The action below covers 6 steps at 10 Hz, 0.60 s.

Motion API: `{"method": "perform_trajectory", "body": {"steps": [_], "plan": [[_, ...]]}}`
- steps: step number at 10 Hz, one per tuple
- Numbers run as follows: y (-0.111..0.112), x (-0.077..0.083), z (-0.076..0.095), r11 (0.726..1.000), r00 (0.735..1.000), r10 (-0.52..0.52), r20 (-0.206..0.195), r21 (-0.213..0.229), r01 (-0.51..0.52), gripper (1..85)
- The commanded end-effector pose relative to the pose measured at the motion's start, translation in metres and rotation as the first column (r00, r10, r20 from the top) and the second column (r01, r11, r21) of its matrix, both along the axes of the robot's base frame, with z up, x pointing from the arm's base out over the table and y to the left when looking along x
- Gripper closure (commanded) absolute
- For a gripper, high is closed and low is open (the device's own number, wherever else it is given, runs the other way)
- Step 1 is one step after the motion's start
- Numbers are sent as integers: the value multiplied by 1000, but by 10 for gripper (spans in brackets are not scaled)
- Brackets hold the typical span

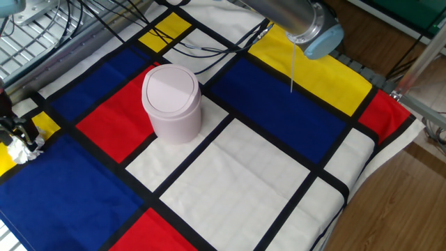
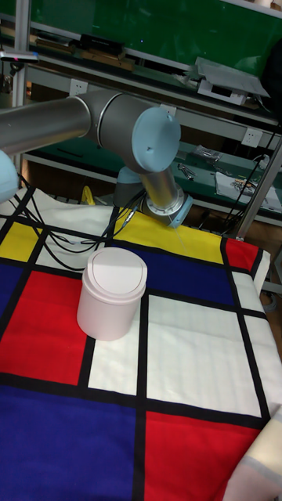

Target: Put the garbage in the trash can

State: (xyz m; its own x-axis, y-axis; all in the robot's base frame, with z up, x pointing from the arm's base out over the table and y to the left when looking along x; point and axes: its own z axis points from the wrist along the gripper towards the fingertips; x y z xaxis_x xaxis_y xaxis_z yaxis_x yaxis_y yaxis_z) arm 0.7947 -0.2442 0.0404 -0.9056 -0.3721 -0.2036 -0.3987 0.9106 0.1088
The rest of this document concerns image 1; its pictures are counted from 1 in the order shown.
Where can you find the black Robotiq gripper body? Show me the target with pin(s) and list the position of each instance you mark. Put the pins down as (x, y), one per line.
(4, 102)

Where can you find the aluminium frame post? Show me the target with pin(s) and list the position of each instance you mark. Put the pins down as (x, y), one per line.
(418, 62)

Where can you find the white tissue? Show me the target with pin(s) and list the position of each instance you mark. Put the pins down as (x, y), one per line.
(21, 155)

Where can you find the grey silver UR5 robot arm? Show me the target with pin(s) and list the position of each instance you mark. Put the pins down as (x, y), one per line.
(296, 17)

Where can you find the aluminium frame beam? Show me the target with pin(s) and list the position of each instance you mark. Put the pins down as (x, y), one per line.
(425, 111)

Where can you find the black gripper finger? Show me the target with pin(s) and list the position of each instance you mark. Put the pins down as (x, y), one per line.
(28, 134)
(7, 131)

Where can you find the silver perforated mounting plate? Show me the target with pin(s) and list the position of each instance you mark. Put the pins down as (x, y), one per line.
(35, 12)

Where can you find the pink swing-lid trash can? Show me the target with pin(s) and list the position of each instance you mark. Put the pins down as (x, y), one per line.
(174, 125)

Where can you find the Mondrian colour-block tablecloth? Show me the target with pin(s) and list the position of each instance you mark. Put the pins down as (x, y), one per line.
(244, 174)

